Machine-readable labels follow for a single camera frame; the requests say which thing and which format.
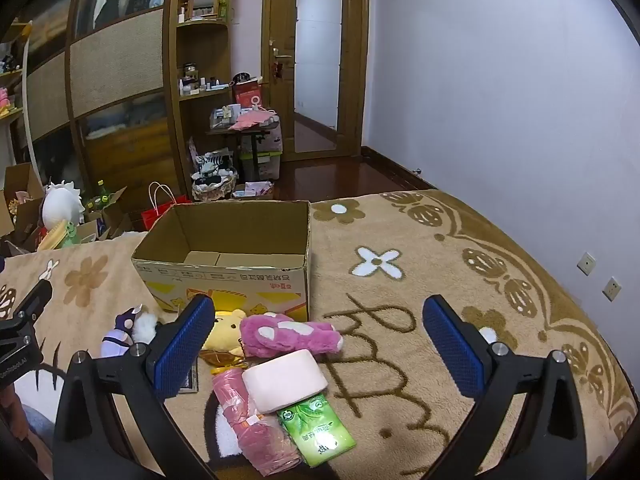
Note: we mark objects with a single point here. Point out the pink plastic bag roll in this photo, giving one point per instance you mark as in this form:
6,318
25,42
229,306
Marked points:
255,425

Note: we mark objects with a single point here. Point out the woven basket with plush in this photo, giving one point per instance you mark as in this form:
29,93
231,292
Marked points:
212,182

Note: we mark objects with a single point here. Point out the wooden figure display shelf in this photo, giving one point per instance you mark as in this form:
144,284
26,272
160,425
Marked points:
7,95

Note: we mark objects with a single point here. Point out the pink cloth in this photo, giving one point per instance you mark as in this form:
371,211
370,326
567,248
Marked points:
250,120

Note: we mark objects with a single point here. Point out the red paper bag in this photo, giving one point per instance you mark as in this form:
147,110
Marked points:
160,212

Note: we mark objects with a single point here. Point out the pink plush toy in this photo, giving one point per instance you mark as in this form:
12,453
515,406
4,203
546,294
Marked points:
285,335

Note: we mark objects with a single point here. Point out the purple plush toy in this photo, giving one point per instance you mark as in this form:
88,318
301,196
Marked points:
117,340

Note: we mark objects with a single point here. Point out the brown small pouch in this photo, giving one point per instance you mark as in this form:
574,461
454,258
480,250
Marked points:
220,357

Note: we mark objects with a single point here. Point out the small cluttered side table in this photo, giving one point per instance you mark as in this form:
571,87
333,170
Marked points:
245,132

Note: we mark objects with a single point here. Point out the pink soft foam block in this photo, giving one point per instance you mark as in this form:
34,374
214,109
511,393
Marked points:
285,380

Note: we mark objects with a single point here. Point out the green bottles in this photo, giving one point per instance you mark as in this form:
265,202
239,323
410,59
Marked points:
102,195

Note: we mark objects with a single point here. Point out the red box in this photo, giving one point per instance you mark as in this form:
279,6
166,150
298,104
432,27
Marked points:
246,94

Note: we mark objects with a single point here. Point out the white wall socket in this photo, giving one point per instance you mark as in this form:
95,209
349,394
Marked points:
611,289
586,263

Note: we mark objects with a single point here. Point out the green tissue pack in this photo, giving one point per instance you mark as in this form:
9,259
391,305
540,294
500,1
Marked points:
315,427

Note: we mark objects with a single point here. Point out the yellow plush toy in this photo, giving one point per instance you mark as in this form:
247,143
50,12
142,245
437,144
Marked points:
225,332

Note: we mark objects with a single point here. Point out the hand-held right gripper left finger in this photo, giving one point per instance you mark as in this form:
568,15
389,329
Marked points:
184,347

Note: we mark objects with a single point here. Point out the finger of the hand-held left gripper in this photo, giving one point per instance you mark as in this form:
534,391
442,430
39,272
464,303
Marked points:
37,297

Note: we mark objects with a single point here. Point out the wooden corner shelf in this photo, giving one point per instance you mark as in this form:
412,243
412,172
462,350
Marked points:
202,30

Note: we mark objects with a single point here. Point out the small cardboard box with packets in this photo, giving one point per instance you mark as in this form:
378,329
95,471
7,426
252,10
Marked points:
252,190

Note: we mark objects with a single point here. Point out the green frog toy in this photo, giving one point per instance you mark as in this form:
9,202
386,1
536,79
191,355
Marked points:
62,235

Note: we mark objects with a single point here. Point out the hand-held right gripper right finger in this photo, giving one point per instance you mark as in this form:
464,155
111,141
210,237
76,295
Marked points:
452,355

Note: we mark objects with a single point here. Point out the wooden sliding door wardrobe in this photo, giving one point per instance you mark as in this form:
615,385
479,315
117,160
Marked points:
115,60

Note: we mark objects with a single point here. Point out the white plastic storage box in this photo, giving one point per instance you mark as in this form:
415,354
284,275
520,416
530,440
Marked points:
267,157

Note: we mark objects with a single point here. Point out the person's left forearm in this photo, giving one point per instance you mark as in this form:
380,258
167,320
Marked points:
10,415

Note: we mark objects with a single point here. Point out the wooden door with glass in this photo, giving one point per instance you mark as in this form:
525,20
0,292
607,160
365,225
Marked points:
280,20

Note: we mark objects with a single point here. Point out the large brown cardboard box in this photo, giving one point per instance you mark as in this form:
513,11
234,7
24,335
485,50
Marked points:
20,195

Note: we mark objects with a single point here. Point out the white round plush toy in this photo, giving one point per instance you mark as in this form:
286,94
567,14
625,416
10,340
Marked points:
62,205

